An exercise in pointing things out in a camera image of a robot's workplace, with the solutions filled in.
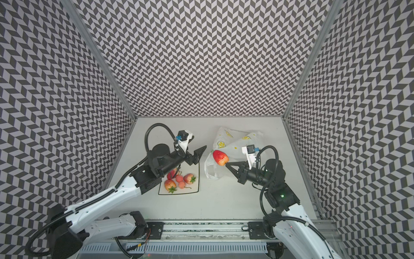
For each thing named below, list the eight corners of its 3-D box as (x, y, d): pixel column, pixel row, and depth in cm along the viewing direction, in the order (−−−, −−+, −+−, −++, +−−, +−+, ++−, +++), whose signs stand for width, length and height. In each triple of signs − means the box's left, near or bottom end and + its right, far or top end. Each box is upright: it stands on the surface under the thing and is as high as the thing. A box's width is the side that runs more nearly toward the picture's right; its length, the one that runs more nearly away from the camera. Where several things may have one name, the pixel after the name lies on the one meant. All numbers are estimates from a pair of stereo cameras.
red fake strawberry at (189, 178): (184, 180, 88) (183, 177, 85) (189, 175, 91) (188, 171, 87) (191, 186, 86) (190, 183, 83) (196, 180, 88) (195, 177, 85)
